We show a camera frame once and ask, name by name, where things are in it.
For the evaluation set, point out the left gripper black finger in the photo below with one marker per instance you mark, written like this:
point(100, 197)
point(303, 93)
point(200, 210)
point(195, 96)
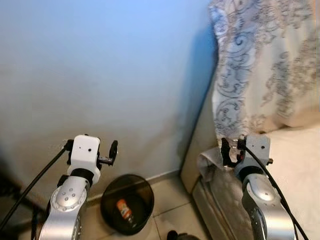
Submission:
point(113, 150)

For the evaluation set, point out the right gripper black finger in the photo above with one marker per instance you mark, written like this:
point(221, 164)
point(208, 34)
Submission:
point(226, 150)

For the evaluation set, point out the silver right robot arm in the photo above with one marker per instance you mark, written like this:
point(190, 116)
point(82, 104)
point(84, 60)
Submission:
point(262, 200)

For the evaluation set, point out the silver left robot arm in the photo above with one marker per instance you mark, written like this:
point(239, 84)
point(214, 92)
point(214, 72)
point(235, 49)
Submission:
point(67, 205)

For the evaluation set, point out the grey bed base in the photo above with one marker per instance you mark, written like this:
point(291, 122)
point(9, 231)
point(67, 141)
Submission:
point(220, 200)

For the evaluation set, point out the small orange bottle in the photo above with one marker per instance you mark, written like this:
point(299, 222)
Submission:
point(123, 209)

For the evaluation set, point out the black mesh waste bin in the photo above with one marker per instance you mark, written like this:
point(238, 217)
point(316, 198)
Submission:
point(140, 200)

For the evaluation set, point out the white quilted mattress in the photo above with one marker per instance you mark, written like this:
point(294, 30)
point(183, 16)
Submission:
point(295, 170)

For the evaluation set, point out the floral patterned pillow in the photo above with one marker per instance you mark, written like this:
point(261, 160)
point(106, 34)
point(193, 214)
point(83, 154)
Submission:
point(265, 65)

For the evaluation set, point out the black robot foot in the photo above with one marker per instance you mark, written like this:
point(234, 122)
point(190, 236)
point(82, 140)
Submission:
point(182, 236)

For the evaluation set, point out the black metal stand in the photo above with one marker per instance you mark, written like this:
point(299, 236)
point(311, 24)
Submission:
point(10, 192)

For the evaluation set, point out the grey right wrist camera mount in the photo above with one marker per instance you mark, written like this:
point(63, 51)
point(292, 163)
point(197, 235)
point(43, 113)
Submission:
point(257, 147)

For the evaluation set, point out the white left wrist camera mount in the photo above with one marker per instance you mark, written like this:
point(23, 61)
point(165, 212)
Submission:
point(84, 152)

